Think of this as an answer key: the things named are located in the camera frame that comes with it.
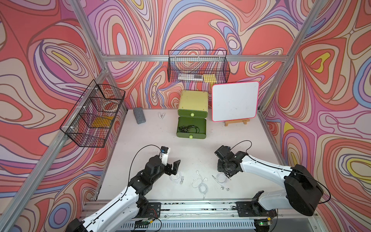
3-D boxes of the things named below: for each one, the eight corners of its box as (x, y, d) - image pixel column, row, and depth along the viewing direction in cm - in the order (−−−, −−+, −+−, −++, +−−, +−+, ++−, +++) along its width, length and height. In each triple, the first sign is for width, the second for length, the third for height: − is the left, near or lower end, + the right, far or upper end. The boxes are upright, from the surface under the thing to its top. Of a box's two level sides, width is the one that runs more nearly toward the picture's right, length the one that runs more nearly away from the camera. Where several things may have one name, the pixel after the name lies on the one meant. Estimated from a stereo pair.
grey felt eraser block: (136, 124, 112) (135, 122, 110) (133, 110, 122) (132, 107, 120) (146, 122, 114) (145, 119, 111) (142, 108, 124) (141, 105, 121)
